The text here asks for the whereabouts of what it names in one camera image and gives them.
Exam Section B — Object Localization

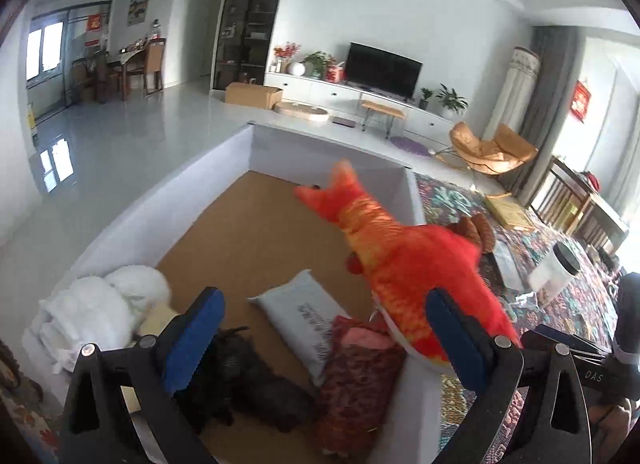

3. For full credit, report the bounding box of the white fluffy cloth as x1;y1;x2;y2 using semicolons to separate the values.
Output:
30;266;171;375

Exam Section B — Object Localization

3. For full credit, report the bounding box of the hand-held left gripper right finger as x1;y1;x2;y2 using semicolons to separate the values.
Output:
425;286;591;464

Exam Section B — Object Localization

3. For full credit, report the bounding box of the green leafy plant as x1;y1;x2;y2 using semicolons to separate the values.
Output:
302;50;333;80

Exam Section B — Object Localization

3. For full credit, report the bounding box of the white wet wipes packet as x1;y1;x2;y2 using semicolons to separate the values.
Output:
247;269;351;387

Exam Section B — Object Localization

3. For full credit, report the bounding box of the wooden dining table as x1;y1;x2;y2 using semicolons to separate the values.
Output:
120;41;151;102

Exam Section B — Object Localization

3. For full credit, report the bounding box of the flat yellow box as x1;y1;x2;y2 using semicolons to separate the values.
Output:
485;194;538;231

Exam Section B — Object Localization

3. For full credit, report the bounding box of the standing air conditioner with cover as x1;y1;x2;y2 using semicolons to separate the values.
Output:
482;46;542;142

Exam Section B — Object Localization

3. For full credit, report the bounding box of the brown cardboard box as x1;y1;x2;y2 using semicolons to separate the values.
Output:
225;82;283;110

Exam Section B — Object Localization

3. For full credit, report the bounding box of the red mesh bag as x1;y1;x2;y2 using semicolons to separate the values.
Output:
315;315;408;455

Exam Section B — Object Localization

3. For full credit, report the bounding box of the wooden bench with metal legs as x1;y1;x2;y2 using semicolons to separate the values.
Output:
360;100;407;140

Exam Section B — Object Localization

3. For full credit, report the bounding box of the orange fish plush toy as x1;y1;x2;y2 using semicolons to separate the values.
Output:
294;160;521;370

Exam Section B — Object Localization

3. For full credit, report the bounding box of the red flower arrangement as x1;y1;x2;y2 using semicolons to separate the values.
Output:
274;41;302;72

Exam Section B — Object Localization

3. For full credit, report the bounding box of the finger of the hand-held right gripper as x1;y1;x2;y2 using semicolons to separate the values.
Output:
520;324;608;360

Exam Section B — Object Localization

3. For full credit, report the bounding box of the person's right hand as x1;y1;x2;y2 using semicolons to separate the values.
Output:
590;396;640;464

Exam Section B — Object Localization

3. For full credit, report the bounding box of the black flat television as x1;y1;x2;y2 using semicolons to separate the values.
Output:
345;42;423;100

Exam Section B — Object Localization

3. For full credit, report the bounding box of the red wall hanging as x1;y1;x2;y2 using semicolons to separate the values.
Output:
570;80;592;122

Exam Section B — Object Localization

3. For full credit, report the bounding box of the round wooden cat scratcher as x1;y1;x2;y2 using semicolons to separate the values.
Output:
274;100;331;124

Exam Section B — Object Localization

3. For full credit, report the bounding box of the wooden dining chair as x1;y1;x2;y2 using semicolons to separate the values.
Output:
144;39;167;97

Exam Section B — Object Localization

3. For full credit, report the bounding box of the framed wall picture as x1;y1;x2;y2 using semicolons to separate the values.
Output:
127;0;152;27

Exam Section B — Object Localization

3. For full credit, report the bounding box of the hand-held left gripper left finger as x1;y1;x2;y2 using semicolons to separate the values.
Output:
59;286;226;464

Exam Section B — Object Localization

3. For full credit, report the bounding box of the brown plush toy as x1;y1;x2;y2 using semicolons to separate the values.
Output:
445;214;496;255

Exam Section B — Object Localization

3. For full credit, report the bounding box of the black glass display cabinet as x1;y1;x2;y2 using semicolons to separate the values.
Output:
212;0;296;91

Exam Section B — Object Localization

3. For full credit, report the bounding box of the colourful woven patterned blanket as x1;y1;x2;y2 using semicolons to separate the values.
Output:
0;173;631;464

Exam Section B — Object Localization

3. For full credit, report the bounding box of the round purple rug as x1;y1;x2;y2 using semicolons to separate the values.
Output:
390;136;431;157

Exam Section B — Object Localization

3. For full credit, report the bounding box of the large green potted plant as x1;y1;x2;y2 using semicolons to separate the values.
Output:
436;84;469;119

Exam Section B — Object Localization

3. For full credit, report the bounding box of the glass sliding door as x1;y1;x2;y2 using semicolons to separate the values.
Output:
25;1;113;120

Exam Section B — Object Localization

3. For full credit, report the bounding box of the white cardboard storage box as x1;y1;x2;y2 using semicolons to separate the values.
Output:
20;121;441;464

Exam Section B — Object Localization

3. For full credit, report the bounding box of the orange lounge chair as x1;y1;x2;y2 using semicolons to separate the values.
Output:
435;121;540;176

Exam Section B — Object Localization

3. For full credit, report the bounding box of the grey curtain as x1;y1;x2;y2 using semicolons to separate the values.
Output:
517;26;581;205

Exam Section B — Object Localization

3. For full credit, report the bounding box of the clear jar with black lid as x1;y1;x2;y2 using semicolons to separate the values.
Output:
529;242;581;302

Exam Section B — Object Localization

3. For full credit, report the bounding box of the white television cabinet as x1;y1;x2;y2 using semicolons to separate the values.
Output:
264;71;468;145

